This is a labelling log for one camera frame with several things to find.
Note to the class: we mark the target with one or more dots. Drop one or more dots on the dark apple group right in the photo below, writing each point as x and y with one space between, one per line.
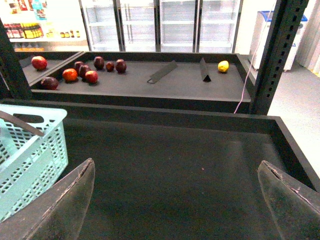
121 66

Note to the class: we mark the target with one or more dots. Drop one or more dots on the black flat shelf divider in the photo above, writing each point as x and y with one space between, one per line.
155 77

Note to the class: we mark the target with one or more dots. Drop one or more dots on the small dark red apple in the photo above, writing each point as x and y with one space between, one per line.
110 66

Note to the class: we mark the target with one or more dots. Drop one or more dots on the black perforated shelf post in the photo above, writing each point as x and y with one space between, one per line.
11 69

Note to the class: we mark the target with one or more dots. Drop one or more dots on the dark apple group back centre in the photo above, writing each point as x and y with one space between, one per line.
99 63

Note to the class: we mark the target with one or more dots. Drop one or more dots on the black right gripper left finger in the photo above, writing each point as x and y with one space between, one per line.
58 213

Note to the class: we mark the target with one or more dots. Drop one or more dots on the orange red apple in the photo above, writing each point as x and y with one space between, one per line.
70 75

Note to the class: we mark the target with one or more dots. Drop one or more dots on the black triangular shelf divider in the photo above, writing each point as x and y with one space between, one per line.
205 76

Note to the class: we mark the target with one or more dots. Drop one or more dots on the red apple front of group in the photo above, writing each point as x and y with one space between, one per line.
91 77

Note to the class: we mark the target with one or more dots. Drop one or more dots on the red apple near post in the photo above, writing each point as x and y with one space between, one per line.
39 63

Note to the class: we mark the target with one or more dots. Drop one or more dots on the glass door refrigerator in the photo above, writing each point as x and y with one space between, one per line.
168 26

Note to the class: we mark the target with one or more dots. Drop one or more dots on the dark red apple front left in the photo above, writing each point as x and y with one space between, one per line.
49 83

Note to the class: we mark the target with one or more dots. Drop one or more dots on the white shelf with bottles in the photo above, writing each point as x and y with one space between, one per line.
44 25

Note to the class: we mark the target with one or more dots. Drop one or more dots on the white chest freezer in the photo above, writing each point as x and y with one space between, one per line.
275 40

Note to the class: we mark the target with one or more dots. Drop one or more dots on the yellow lemon on shelf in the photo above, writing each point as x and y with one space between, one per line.
223 66

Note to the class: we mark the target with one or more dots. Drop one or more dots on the light blue plastic basket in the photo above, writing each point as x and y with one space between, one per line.
30 164

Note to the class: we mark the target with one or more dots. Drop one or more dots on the dark apple group back left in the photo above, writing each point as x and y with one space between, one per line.
77 65

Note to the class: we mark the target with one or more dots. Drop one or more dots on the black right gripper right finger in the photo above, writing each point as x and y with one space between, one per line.
294 207

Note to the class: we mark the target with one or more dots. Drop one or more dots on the dark apple group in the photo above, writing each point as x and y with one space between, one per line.
83 69
121 66
77 65
99 63

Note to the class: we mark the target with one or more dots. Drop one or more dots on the black right shelf post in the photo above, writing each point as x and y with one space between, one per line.
287 16

